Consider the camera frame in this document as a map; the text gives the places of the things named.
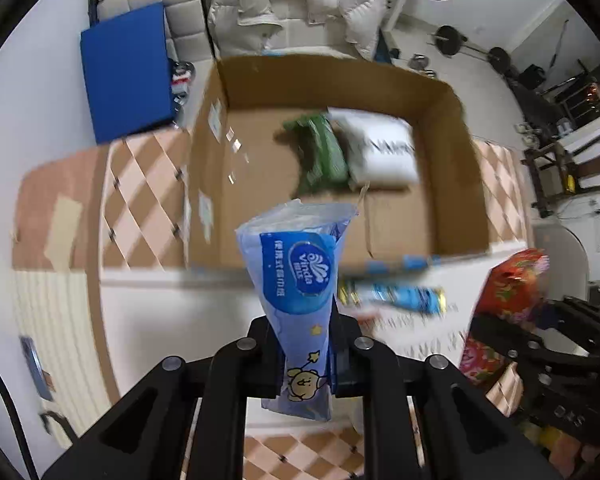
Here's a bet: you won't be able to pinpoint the blue cushion pad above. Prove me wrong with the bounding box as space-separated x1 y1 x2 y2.
79 1 177 146

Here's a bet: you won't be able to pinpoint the dark wooden chair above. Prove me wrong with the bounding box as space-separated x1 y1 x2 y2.
521 132 600 218

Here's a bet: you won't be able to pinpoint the brown cardboard box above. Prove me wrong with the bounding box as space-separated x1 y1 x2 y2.
184 54 492 272

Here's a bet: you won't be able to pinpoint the checkered table mat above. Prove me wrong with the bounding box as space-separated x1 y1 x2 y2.
11 127 533 273

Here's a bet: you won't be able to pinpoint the beige padded chair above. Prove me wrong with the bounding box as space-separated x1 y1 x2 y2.
87 0 218 63

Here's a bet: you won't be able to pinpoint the striped drink cans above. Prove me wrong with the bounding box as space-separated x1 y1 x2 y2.
169 59 197 108

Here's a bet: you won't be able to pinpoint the white puffer jacket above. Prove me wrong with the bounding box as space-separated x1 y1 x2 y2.
206 0 387 61

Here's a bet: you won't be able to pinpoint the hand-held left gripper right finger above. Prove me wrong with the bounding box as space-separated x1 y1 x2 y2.
330 296 563 480

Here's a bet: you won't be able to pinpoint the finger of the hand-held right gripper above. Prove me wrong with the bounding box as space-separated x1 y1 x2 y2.
546 296 600 337
467 314 600 368

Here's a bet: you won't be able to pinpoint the red floral soft package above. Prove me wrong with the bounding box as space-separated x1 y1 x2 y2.
459 247 552 387

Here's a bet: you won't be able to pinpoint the blue snack packet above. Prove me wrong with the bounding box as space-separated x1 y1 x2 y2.
339 280 450 317

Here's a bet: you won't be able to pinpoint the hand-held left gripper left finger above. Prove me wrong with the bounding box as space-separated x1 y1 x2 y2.
42 317 287 480

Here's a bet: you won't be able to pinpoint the white soft packet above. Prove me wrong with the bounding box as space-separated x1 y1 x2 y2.
326 106 422 187

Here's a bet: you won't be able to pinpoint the green soft packet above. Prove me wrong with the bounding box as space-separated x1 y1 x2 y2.
279 112 352 197

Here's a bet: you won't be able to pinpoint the small blue flat object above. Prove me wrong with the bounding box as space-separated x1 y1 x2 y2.
19 335 57 402

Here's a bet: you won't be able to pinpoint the black weight bench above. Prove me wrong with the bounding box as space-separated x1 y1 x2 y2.
509 57 600 128

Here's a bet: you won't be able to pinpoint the blue tissue pack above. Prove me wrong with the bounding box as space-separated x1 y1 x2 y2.
235 199 359 422

